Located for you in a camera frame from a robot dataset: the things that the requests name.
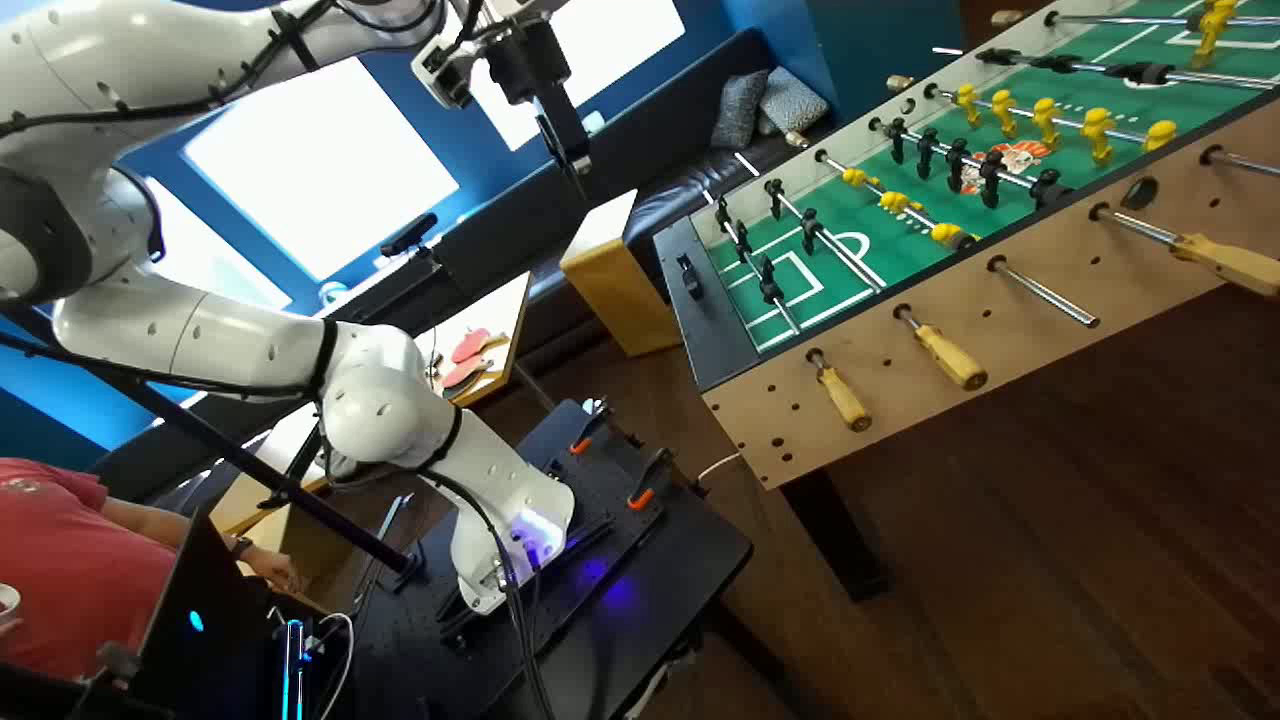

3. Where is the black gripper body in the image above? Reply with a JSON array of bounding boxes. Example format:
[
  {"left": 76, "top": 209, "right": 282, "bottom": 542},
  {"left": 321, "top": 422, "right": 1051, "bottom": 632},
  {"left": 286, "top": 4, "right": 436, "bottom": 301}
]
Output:
[{"left": 482, "top": 9, "right": 574, "bottom": 113}]

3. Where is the three black player goalie rod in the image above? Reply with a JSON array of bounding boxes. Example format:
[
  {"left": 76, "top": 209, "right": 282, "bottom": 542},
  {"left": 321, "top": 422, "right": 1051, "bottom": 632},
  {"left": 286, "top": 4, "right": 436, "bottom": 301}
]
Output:
[{"left": 713, "top": 193, "right": 879, "bottom": 438}]

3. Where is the bare person forearm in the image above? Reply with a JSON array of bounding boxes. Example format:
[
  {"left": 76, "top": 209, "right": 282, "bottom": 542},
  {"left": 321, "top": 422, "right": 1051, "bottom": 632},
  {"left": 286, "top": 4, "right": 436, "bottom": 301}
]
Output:
[{"left": 110, "top": 494, "right": 301, "bottom": 592}]

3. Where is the two black player rod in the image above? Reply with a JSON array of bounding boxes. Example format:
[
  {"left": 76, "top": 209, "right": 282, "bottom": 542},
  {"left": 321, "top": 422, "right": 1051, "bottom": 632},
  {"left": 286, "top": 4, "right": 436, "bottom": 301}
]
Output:
[{"left": 761, "top": 178, "right": 996, "bottom": 398}]

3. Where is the wooden foosball table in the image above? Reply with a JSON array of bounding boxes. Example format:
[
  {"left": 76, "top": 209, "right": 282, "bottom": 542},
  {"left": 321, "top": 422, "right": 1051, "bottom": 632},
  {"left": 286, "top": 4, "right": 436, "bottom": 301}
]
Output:
[{"left": 652, "top": 0, "right": 1280, "bottom": 603}]

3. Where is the three yellow player rod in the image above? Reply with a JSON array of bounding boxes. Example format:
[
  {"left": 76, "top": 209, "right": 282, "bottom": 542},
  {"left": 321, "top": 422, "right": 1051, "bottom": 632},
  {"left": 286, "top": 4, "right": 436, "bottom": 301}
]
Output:
[{"left": 813, "top": 143, "right": 1103, "bottom": 333}]

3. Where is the five yellow player rod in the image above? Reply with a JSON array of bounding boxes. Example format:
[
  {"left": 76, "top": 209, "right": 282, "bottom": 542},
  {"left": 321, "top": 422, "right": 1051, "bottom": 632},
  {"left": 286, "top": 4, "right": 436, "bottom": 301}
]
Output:
[{"left": 921, "top": 80, "right": 1280, "bottom": 184}]

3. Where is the five black player rod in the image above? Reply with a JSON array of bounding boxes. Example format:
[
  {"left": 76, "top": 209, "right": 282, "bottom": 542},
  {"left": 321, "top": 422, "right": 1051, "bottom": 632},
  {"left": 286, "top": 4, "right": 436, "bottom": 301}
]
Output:
[{"left": 873, "top": 113, "right": 1280, "bottom": 301}]

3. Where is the dark sofa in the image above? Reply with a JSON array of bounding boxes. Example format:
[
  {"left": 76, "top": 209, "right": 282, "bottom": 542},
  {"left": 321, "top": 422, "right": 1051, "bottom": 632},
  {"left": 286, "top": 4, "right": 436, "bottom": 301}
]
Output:
[{"left": 317, "top": 27, "right": 835, "bottom": 346}]

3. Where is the bright window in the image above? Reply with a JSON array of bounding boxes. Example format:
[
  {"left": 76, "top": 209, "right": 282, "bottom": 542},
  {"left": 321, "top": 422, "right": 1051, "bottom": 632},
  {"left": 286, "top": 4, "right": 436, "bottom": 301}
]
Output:
[
  {"left": 462, "top": 0, "right": 690, "bottom": 153},
  {"left": 177, "top": 52, "right": 462, "bottom": 288},
  {"left": 134, "top": 178, "right": 294, "bottom": 320}
]

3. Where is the yellow wooden box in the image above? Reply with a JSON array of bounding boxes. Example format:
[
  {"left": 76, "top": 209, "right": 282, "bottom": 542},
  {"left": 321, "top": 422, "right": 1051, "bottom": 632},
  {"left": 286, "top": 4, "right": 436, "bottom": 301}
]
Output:
[{"left": 556, "top": 184, "right": 682, "bottom": 360}]

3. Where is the grey pillow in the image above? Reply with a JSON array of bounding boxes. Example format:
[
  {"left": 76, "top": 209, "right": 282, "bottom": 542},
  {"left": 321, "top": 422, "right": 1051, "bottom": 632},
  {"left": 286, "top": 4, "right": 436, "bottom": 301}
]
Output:
[
  {"left": 756, "top": 64, "right": 833, "bottom": 139},
  {"left": 709, "top": 67, "right": 772, "bottom": 153}
]

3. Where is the low light wooden table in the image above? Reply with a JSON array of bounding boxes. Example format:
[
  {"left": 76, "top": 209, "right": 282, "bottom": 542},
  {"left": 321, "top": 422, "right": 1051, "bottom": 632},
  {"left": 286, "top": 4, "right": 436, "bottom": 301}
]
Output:
[{"left": 413, "top": 270, "right": 535, "bottom": 411}]

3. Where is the red paddle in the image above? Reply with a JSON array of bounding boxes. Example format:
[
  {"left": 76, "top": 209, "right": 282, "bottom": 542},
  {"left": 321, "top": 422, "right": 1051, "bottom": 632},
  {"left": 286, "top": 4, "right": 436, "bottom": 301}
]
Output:
[{"left": 443, "top": 324, "right": 509, "bottom": 391}]

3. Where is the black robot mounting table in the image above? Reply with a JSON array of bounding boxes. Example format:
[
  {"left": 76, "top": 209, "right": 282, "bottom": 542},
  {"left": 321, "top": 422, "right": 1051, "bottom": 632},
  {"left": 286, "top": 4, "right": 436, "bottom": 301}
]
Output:
[{"left": 336, "top": 398, "right": 761, "bottom": 720}]

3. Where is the long black pole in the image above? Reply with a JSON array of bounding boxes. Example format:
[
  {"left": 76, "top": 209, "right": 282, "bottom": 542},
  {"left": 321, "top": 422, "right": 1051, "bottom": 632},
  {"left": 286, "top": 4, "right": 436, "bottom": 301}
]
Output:
[{"left": 0, "top": 317, "right": 433, "bottom": 583}]

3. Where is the tan cardboard box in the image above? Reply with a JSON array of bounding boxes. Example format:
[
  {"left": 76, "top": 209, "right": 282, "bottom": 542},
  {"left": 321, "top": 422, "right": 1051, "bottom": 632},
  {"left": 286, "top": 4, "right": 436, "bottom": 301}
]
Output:
[{"left": 205, "top": 456, "right": 355, "bottom": 613}]

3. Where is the black laptop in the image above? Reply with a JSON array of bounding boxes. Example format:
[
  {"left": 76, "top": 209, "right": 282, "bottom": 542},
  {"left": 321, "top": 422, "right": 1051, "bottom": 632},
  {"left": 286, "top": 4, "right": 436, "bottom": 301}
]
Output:
[{"left": 126, "top": 511, "right": 294, "bottom": 720}]

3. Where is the person in red shirt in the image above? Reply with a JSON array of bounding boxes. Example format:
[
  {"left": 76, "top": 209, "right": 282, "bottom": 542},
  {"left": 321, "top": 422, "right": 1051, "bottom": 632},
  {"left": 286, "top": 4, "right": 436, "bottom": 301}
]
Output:
[{"left": 0, "top": 456, "right": 183, "bottom": 690}]

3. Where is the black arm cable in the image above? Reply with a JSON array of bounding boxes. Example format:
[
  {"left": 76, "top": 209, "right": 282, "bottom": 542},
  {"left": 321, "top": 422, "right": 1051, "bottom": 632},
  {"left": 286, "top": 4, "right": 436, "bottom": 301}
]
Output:
[{"left": 0, "top": 0, "right": 452, "bottom": 143}]

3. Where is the white cable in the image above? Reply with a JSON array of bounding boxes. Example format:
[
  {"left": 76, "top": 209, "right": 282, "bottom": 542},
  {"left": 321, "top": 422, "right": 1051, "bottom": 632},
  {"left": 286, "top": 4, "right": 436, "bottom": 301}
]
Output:
[{"left": 690, "top": 445, "right": 750, "bottom": 488}]

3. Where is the black base cable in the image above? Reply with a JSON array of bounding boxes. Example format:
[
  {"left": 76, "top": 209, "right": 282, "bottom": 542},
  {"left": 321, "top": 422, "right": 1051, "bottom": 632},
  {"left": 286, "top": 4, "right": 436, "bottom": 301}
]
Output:
[{"left": 421, "top": 464, "right": 560, "bottom": 720}]

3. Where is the cyan lit cable bundle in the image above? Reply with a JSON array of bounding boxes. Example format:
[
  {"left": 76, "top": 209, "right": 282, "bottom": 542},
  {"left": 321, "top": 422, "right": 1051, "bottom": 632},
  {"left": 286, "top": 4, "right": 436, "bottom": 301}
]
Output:
[{"left": 265, "top": 603, "right": 359, "bottom": 720}]

